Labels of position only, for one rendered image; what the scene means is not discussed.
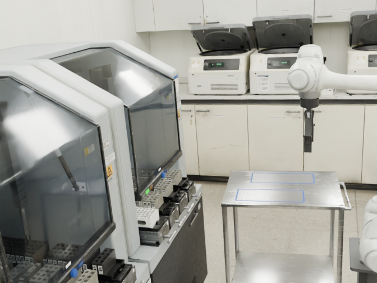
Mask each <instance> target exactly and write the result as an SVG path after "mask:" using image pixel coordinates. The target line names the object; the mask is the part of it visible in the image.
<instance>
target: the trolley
mask: <svg viewBox="0 0 377 283"><path fill-rule="evenodd" d="M340 185H343V189H344V193H345V196H346V200H347V204H348V207H345V205H344V201H343V197H342V192H341V188H340ZM221 207H222V220H223V240H224V260H225V270H226V283H231V268H230V256H229V235H228V213H227V207H233V220H234V232H235V256H236V265H235V270H234V274H233V278H232V283H342V262H343V231H344V211H351V210H352V209H351V205H350V201H349V198H348V194H347V190H346V187H345V184H344V182H339V181H338V176H337V172H336V171H243V170H232V171H231V174H230V176H229V180H228V183H227V187H226V190H225V192H224V196H223V199H222V202H221ZM237 207H239V208H279V209H319V210H330V239H329V255H311V254H288V253H266V252H243V251H240V247H239V234H238V208H237ZM335 210H338V242H337V277H336V282H334V275H333V265H334V228H335Z"/></svg>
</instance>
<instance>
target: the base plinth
mask: <svg viewBox="0 0 377 283"><path fill-rule="evenodd" d="M187 177H188V180H195V181H215V182H228V180H229V176H207V175H187ZM344 184H345V187H346V189H355V190H375V191H377V184H362V183H349V182H345V183H344Z"/></svg>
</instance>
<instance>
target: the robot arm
mask: <svg viewBox="0 0 377 283"><path fill-rule="evenodd" d="M287 81H288V84H289V86H290V87H291V88H292V89H293V90H295V91H297V92H298V96H299V97H300V106H301V107H302V108H306V110H305V111H304V116H305V134H304V135H303V137H304V152H305V153H311V152H312V142H313V141H314V126H315V124H314V122H313V118H314V112H315V111H314V110H313V108H316V107H318V106H319V97H320V91H321V90H323V89H344V90H367V91H377V75H344V74H338V73H335V72H331V71H329V70H328V69H327V67H326V65H324V62H323V54H322V51H321V48H320V46H318V45H314V44H308V45H303V46H301V47H300V49H299V52H298V55H297V60H296V63H294V64H293V65H292V66H291V68H290V69H289V72H288V77H287ZM358 244H359V246H360V256H361V258H360V263H361V264H365V265H366V266H367V267H368V268H369V269H371V270H373V271H374V272H377V195H376V196H374V197H373V198H371V199H370V200H369V201H368V203H367V205H366V206H365V209H364V218H363V225H362V234H361V238H360V240H359V241H358Z"/></svg>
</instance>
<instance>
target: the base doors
mask: <svg viewBox="0 0 377 283"><path fill-rule="evenodd" d="M181 110H186V111H189V110H191V112H182V111H181V112H182V126H183V140H184V147H185V161H186V174H187V175H207V176H230V174H231V171H232V170H243V171H303V153H304V171H336V172H337V176H338V181H339V182H349V183H362V184H377V105H319V106H318V107H316V108H313V110H314V111H319V110H320V111H321V113H316V112H314V118H313V122H314V124H315V126H314V141H313V142H312V152H311V153H305V152H304V137H303V135H304V108H302V107H301V106H300V105H191V104H182V105H181ZM198 110H200V111H207V110H209V112H197V111H198ZM286 111H300V113H286ZM364 113H365V122H364ZM191 115H193V117H192V118H191ZM214 115H224V117H218V116H214ZM247 116H248V121H247ZM270 116H282V118H270ZM299 117H301V118H300V119H299ZM190 119H192V125H190ZM248 132H249V137H248ZM363 136H364V145H363ZM362 148H363V156H362ZM198 156H199V157H198ZM249 165H250V168H249ZM361 171H362V179H361ZM199 172H200V173H199Z"/></svg>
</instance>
